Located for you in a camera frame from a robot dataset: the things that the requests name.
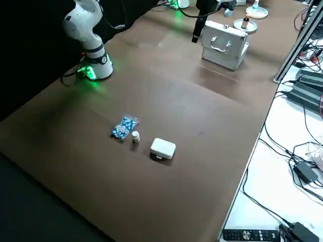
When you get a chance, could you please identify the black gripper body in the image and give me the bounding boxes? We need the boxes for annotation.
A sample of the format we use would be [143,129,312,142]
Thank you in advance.
[196,0,220,18]

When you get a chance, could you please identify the silver aluminium medical case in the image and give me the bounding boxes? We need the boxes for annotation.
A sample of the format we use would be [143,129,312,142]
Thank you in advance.
[201,20,250,72]

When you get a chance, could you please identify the gray round plate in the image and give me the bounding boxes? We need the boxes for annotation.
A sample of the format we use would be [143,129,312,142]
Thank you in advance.
[233,19,258,33]

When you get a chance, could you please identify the white round plate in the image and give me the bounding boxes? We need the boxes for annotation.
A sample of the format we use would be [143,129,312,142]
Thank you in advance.
[246,6,268,19]

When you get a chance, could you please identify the long black power supply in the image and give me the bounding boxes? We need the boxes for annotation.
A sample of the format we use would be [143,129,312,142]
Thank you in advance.
[287,69,323,113]

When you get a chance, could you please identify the bag of blue white capsules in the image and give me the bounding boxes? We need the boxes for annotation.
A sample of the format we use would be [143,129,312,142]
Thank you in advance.
[110,114,140,141]

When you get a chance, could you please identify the white plastic box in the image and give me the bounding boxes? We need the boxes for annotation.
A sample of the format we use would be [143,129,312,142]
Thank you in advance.
[149,137,177,161]

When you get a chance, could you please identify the black power adapter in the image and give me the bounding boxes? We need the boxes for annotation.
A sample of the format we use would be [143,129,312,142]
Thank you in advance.
[295,161,319,184]
[279,221,320,242]

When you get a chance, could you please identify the black remote control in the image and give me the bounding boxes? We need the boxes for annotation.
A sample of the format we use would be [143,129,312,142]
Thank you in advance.
[222,228,281,242]

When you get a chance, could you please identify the black base cable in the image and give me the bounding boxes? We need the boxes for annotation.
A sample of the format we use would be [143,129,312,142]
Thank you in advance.
[176,6,200,19]
[60,66,84,88]

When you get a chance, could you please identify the aluminium camera post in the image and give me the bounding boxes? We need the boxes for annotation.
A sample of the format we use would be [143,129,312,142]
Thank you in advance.
[274,0,323,83]

